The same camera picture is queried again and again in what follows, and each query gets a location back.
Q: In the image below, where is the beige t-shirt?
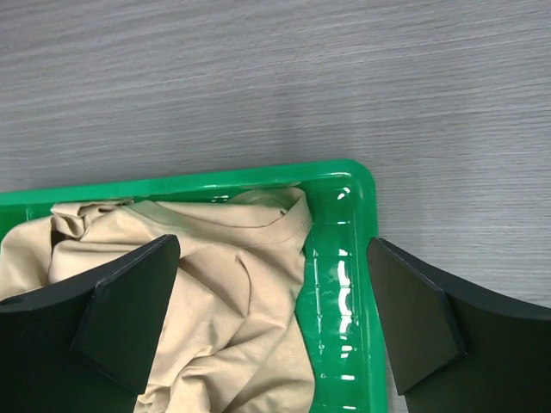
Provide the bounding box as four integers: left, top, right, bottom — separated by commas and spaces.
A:
1, 188, 315, 412

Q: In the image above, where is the green plastic bin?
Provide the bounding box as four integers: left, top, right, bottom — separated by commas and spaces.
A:
1, 160, 388, 412

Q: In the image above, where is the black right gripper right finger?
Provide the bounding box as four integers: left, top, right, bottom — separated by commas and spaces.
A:
367, 237, 550, 412

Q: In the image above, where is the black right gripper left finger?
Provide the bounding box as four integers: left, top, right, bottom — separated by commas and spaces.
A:
1, 235, 180, 412

